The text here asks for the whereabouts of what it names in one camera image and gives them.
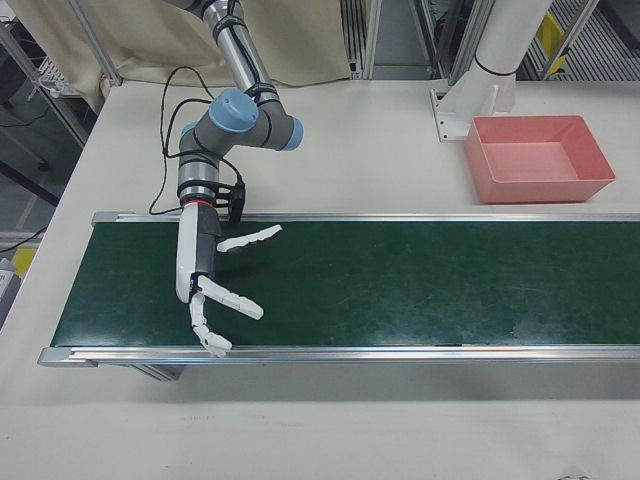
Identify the pink plastic box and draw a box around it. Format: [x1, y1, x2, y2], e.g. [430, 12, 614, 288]
[463, 114, 617, 205]

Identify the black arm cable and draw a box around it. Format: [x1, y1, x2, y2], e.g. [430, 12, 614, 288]
[148, 66, 246, 216]

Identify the aluminium profile rack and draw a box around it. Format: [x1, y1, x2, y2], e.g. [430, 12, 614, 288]
[339, 0, 482, 81]

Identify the white-grey robot hand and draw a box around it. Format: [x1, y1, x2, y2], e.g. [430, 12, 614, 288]
[174, 199, 284, 359]

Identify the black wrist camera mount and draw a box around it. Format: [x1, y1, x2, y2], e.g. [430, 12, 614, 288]
[214, 181, 248, 224]

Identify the white post with bracket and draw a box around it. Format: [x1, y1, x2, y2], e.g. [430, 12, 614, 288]
[429, 0, 552, 144]

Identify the green conveyor belt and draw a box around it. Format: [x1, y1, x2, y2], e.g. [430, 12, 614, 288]
[37, 209, 640, 384]

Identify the aluminium frame strut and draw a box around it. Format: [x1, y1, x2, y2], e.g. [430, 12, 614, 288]
[74, 0, 123, 91]

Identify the beige curtain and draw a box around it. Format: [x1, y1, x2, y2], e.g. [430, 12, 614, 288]
[14, 0, 352, 114]

